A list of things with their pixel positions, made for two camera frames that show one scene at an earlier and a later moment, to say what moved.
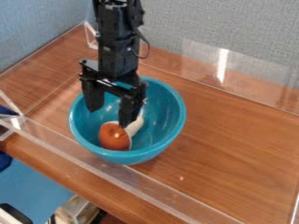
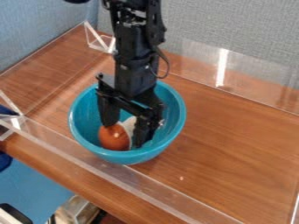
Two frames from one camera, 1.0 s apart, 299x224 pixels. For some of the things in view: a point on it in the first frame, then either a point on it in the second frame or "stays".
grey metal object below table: (77, 211) stays
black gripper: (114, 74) to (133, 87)
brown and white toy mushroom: (117, 137) stays
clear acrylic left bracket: (17, 119) stays
